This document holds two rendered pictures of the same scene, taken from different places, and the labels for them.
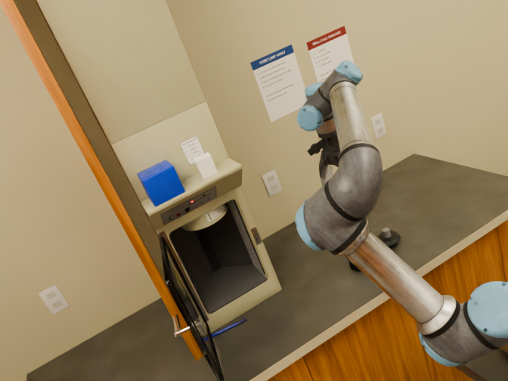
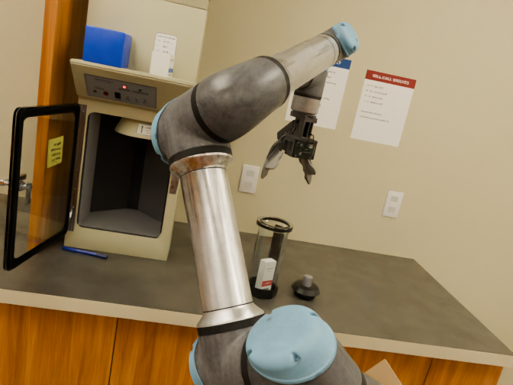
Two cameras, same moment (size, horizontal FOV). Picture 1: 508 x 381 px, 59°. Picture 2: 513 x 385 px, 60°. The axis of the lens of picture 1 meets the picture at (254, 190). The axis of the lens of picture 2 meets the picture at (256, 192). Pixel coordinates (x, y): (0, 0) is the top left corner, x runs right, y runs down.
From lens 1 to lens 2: 0.59 m
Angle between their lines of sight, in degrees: 12
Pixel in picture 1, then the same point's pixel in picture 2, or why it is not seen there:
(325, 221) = (176, 114)
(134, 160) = (103, 15)
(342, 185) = (214, 76)
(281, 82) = not seen: hidden behind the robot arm
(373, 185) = (245, 96)
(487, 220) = (421, 341)
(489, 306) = (277, 328)
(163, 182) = (104, 41)
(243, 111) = not seen: hidden behind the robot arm
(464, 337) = (230, 356)
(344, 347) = (169, 351)
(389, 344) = not seen: outside the picture
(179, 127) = (165, 16)
